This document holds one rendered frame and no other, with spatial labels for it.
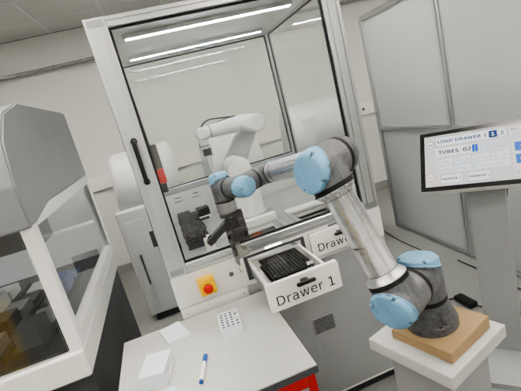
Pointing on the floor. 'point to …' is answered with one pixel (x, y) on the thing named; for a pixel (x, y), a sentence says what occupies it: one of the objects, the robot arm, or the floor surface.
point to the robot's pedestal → (481, 382)
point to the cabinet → (329, 327)
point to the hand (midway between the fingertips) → (236, 261)
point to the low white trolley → (229, 354)
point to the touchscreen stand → (498, 282)
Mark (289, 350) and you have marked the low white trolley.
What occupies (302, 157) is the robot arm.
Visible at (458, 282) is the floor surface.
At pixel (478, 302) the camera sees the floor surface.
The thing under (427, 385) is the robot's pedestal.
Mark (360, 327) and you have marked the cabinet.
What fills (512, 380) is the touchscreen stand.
